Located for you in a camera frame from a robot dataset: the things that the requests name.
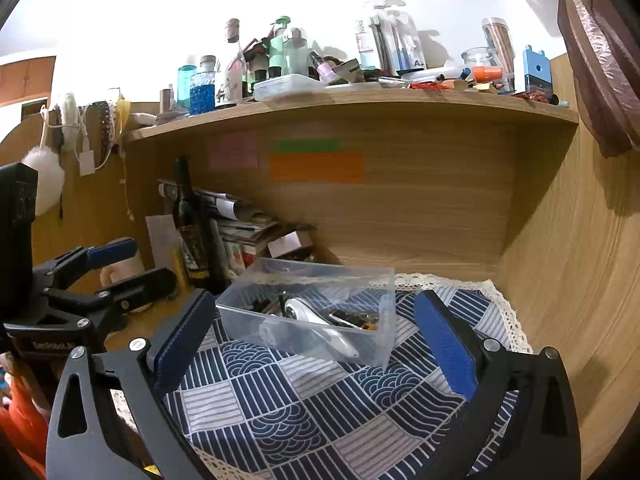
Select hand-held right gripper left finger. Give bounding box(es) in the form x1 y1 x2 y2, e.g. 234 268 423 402
45 287 219 480

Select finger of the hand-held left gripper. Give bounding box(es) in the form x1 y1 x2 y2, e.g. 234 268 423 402
32 237 140 292
42 267 179 332

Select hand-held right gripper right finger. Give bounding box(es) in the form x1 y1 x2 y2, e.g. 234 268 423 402
412 289 583 480

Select black metal clips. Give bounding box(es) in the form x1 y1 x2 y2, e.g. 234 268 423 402
327 307 379 332

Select clear plastic box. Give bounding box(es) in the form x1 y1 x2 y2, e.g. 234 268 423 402
215 257 396 369

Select white rotary cutter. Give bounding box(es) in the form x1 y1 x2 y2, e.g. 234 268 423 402
259 296 361 361

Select pink cup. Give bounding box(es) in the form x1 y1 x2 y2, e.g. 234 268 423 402
99 255 144 332

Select white paper note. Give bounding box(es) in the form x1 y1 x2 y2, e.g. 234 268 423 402
146 215 181 274

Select white pompom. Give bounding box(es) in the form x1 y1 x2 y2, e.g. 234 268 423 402
21 146 66 216

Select dark wine bottle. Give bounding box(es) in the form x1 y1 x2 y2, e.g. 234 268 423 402
171 157 211 282

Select stack of magazines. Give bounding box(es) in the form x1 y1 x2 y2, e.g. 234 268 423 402
195 187 302 287

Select patterned headband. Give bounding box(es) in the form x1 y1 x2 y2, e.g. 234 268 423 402
82 101 131 169

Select white fluffy headband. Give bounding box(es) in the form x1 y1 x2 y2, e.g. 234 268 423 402
50 92 81 141

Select blue patterned lace-edged cloth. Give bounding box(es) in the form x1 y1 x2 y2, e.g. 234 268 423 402
110 272 534 480

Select small grey box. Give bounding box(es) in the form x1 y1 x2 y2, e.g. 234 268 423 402
267 232 316 264

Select pink sticky note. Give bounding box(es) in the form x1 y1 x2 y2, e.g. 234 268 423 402
210 132 260 170

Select wooden cabinet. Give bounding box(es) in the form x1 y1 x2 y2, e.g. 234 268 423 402
0 56 56 109

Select orange cloth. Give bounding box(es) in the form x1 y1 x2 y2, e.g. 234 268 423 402
0 355 49 480

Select blue beads glass jar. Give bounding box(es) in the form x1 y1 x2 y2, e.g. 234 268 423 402
190 71 217 116

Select teal liquid bottle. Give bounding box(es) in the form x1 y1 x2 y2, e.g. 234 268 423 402
177 65 198 112

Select white printed mug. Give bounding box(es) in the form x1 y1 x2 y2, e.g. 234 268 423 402
215 72 246 109

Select orange sticky note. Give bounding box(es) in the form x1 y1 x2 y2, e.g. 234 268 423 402
269 151 366 185

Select green sticky note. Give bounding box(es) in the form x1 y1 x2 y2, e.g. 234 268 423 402
273 139 340 154

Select clear lidded plastic container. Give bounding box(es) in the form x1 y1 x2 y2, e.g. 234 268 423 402
254 74 326 102

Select clear bottle with cork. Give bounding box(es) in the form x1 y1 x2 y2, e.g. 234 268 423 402
224 19 246 77

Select green pump bottle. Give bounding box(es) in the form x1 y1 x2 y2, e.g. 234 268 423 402
269 16 292 81

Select wooden shelf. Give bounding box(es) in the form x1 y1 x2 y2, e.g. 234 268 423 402
122 85 580 145

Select frosted clear bottle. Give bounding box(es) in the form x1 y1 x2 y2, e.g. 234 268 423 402
284 28 310 77

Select pink nail polish bottle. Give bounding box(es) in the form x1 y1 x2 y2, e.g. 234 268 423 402
310 51 337 85

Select blue plastic block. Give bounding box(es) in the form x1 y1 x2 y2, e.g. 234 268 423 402
522 46 553 99

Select round glass jar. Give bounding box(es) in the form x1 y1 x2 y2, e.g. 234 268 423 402
461 47 499 81

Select toothbrush blister pack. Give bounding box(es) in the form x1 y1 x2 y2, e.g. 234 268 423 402
388 10 426 72
355 2 397 72

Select tall clear tube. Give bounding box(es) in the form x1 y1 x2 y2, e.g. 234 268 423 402
481 17 516 94

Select pink curtain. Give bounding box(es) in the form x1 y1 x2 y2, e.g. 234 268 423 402
507 0 640 159

